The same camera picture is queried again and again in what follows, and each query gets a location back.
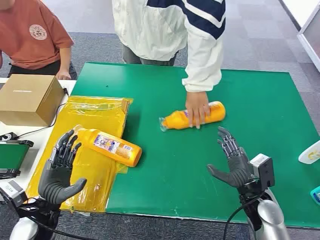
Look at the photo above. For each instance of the orange detergent bottle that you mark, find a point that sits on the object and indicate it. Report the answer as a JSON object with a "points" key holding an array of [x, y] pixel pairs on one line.
{"points": [[175, 121], [112, 147]]}

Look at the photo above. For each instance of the brown cardboard box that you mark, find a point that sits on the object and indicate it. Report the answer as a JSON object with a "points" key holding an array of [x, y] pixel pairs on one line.
{"points": [[27, 99]]}

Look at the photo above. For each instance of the green table mat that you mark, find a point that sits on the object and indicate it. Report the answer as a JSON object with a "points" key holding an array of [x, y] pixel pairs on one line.
{"points": [[250, 116]]}

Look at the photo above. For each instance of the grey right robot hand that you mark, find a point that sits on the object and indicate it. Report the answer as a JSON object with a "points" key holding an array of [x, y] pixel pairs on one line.
{"points": [[237, 169]]}

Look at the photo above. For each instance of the teal plastic container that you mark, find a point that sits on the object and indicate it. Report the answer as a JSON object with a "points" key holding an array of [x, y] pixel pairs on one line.
{"points": [[316, 196]]}

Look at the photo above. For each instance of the white plastic bottle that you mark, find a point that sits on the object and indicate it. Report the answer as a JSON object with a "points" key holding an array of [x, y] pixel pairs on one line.
{"points": [[311, 154]]}

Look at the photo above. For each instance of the person's left hand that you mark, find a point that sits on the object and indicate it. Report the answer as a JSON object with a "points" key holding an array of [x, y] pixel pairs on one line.
{"points": [[63, 75], [197, 107]]}

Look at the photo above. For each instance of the person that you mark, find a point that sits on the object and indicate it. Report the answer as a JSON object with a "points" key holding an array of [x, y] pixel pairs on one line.
{"points": [[29, 43], [155, 30]]}

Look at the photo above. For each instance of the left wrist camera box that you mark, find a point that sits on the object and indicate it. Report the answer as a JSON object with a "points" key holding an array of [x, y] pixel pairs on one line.
{"points": [[13, 193]]}

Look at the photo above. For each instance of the white side table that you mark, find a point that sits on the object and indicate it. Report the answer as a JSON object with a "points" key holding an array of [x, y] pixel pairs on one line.
{"points": [[37, 139]]}

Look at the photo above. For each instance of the small black device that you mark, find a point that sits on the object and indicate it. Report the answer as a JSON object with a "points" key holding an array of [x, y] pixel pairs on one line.
{"points": [[7, 136]]}

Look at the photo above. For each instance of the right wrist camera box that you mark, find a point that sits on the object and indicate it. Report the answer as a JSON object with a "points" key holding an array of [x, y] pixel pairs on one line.
{"points": [[265, 170]]}

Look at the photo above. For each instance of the black-framed green screen device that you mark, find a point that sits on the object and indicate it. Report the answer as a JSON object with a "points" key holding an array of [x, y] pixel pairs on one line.
{"points": [[12, 155]]}

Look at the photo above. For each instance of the yellow plastic bag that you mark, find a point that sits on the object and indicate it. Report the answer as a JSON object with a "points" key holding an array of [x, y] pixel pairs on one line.
{"points": [[95, 112]]}

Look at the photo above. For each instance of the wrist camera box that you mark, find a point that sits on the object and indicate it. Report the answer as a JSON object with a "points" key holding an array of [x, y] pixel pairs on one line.
{"points": [[13, 193], [265, 170]]}

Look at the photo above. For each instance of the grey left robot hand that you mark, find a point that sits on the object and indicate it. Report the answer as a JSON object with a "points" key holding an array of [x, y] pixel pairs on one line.
{"points": [[56, 184]]}

